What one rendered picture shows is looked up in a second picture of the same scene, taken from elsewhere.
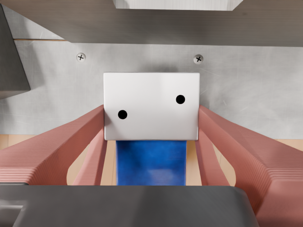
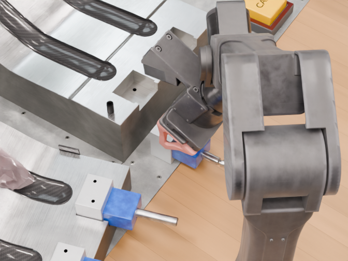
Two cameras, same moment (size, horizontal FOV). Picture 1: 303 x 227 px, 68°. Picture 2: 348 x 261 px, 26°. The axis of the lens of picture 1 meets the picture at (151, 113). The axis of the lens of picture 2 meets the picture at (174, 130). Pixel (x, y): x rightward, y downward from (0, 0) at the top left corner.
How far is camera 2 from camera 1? 1.00 m
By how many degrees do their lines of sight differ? 42
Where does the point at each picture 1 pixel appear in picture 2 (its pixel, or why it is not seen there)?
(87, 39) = (129, 149)
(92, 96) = (151, 167)
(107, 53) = (138, 153)
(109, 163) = (186, 178)
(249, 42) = (170, 102)
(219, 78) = not seen: hidden behind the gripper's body
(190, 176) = (215, 151)
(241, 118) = not seen: hidden behind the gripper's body
